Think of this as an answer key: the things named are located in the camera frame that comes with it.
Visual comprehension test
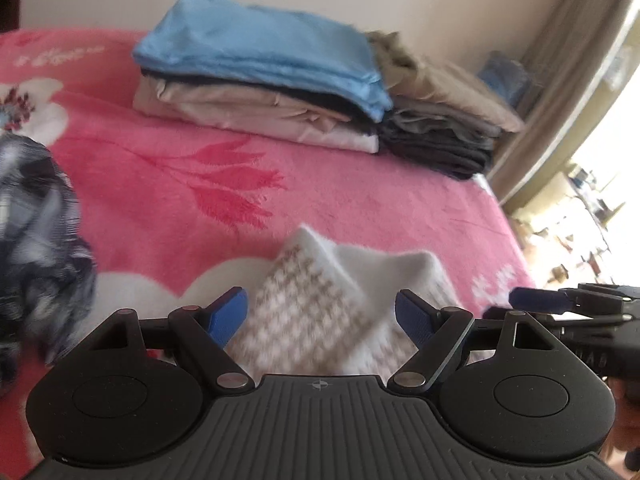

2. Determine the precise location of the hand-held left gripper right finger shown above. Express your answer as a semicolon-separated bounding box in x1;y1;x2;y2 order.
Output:
387;288;559;394

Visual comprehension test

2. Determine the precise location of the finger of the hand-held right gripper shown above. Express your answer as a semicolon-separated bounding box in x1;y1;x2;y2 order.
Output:
482;306;631;332
509;282;640;313

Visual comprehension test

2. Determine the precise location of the blue folded garment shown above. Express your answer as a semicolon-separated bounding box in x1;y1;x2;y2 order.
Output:
132;0;393;123

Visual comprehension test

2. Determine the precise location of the beige curtain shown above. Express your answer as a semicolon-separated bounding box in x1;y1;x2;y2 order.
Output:
487;0;640;207

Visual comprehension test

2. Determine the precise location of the pink floral blanket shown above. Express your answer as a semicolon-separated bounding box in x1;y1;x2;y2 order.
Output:
0;27;538;401

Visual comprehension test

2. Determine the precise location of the dark plaid shirt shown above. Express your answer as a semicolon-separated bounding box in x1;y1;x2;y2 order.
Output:
0;132;98;396

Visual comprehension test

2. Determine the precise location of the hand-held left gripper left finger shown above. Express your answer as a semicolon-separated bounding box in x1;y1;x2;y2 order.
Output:
100;286;252;395

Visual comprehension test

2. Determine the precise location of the blue box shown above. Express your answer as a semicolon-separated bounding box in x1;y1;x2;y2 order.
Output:
477;50;544;117

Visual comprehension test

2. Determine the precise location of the beige houndstooth cardigan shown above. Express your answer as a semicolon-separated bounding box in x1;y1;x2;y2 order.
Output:
227;225;496;377

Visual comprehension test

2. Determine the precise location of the charcoal folded garment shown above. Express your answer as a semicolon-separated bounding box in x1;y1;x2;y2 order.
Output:
377;120;496;179

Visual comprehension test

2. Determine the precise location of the grey folded garment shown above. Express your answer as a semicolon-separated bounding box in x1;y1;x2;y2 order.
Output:
385;104;503;142

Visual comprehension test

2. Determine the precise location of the khaki folded garment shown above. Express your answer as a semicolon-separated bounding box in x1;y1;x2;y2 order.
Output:
365;30;526;133

